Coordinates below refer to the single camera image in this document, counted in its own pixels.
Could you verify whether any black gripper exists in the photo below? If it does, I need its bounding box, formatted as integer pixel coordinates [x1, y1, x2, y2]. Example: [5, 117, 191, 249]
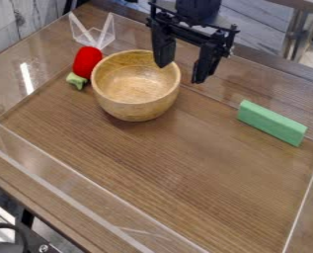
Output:
[147, 0, 239, 84]

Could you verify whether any red plush strawberry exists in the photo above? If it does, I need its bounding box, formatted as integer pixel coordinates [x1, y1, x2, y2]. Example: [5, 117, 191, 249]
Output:
[66, 46, 103, 90]

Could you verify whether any wooden bowl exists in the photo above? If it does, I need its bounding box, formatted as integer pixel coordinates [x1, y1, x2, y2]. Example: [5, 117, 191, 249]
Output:
[91, 49, 180, 122]

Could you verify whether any green foam block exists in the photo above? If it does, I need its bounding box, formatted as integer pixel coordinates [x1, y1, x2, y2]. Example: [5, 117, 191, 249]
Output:
[238, 100, 307, 147]

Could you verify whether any clear acrylic corner bracket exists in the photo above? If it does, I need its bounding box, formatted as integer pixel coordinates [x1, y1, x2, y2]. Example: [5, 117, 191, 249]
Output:
[67, 13, 115, 50]

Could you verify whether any metal table leg frame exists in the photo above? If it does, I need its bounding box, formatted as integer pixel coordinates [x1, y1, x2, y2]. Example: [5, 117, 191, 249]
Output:
[281, 10, 313, 62]

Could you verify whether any clear acrylic tray wall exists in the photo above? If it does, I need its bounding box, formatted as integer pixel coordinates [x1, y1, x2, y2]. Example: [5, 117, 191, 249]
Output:
[0, 125, 209, 253]

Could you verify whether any black table leg bracket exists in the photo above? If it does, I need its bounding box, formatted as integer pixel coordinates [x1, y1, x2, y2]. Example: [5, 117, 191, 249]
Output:
[15, 209, 60, 253]

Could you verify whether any black cable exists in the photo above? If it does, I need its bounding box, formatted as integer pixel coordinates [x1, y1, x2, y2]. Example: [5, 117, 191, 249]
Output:
[0, 222, 31, 253]

